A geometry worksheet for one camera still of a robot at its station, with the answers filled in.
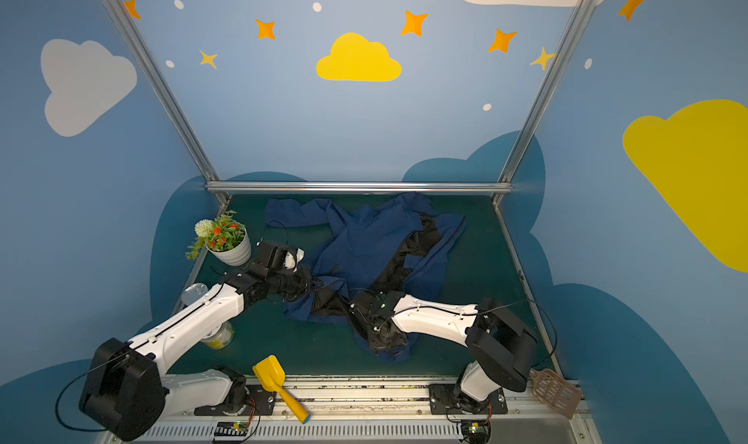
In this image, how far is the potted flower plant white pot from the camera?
0.90 metres

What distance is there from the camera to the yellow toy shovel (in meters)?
0.74

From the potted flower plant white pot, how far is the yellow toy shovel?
36cm
